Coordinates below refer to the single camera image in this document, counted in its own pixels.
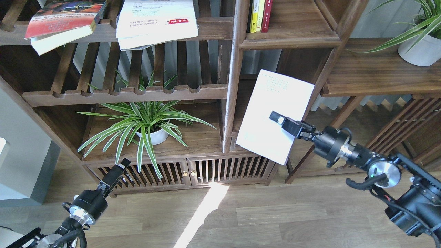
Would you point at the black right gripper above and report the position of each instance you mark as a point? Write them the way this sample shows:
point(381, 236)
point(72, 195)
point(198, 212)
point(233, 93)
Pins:
point(331, 144)

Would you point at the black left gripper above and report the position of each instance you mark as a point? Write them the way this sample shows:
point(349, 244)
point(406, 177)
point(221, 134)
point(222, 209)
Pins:
point(90, 204)

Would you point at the pale pink thin book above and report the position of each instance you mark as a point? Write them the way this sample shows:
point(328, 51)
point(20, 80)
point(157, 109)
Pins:
point(278, 93)

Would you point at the white book red logo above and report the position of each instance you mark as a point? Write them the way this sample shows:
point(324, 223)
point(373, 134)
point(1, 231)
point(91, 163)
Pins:
point(143, 23)

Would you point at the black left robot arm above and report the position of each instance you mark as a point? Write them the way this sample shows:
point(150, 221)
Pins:
point(63, 237)

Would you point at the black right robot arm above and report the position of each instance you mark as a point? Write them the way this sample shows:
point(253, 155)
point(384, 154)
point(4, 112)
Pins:
point(416, 212)

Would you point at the small wooden drawer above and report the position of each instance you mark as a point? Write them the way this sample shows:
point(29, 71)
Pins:
point(234, 146)

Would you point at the small white plant pot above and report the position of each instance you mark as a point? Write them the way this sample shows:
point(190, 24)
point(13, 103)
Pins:
point(158, 136)

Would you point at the green spider plant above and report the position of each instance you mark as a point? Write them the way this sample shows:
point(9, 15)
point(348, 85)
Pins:
point(136, 123)

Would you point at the left slatted cabinet door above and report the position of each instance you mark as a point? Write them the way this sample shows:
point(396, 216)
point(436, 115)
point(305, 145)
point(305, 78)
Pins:
point(173, 173)

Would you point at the slatted cabinet door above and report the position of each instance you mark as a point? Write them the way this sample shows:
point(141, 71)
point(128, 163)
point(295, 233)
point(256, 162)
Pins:
point(173, 173)
point(231, 169)

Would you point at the right slatted cabinet door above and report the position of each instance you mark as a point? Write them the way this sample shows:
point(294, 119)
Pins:
point(231, 169)

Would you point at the dark wooden bookshelf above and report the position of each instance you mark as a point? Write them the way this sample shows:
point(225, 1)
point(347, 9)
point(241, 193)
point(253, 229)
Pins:
point(53, 88)

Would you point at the grey cabinet at left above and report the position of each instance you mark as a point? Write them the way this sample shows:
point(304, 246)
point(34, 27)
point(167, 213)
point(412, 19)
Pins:
point(28, 158)

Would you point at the yellow upright book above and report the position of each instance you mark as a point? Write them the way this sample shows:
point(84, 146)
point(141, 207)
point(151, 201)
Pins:
point(257, 15)

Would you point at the dark red upright book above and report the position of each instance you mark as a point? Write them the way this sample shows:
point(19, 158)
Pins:
point(266, 16)

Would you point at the red cover thick book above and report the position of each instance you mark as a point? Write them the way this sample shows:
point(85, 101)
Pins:
point(61, 22)

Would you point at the large white plant pot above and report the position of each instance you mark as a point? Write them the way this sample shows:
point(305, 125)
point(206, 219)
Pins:
point(425, 53)

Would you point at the green plant top right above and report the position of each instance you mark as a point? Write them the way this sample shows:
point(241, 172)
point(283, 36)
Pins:
point(428, 23)

